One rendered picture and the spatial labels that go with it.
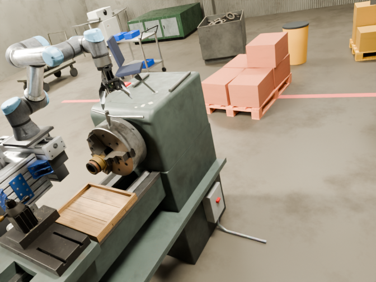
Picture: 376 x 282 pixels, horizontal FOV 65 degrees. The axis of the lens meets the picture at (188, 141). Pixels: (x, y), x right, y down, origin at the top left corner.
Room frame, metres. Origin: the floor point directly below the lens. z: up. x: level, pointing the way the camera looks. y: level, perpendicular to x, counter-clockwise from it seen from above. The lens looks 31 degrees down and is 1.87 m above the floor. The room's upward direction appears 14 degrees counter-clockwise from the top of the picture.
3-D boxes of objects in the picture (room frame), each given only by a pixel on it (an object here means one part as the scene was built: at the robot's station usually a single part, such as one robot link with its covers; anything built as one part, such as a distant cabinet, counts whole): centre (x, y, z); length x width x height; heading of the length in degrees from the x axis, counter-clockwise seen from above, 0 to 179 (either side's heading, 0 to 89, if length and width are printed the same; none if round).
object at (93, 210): (1.21, 0.57, 0.88); 0.36 x 0.30 x 0.04; 54
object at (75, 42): (1.40, 0.37, 1.65); 0.11 x 0.11 x 0.08; 51
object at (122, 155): (1.33, 0.37, 1.09); 0.12 x 0.11 x 0.05; 54
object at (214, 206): (1.56, -0.22, 0.22); 0.42 x 0.18 x 0.44; 54
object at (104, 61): (1.35, 0.28, 1.58); 0.08 x 0.08 x 0.05
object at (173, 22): (9.78, -0.22, 0.35); 1.77 x 1.62 x 0.70; 60
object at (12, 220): (1.04, 0.79, 1.07); 0.07 x 0.07 x 0.10; 54
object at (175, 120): (1.78, 0.18, 1.06); 0.59 x 0.48 x 0.39; 144
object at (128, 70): (5.22, 0.72, 0.52); 0.60 x 0.57 x 1.03; 65
